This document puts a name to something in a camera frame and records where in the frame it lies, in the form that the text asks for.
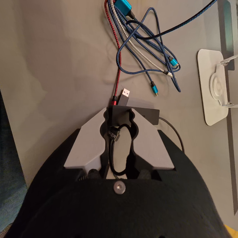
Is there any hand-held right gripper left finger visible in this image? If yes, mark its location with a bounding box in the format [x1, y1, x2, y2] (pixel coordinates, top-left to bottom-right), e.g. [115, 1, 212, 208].
[63, 108, 110, 178]

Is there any dark red braided cable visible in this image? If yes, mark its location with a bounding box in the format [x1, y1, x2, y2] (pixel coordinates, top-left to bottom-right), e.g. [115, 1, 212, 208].
[104, 0, 124, 107]

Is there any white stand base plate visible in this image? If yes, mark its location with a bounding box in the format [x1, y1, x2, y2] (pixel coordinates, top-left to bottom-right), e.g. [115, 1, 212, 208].
[197, 49, 238, 126]

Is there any dark grey hub cable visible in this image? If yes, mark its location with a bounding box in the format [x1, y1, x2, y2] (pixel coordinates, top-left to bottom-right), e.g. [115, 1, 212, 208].
[108, 88, 185, 175]

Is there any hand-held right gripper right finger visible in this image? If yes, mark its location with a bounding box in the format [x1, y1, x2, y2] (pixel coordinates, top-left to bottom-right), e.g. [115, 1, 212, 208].
[128, 117, 175, 179]

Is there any black usb hub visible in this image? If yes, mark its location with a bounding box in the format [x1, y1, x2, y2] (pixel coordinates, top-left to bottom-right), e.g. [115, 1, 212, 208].
[107, 106, 160, 127]

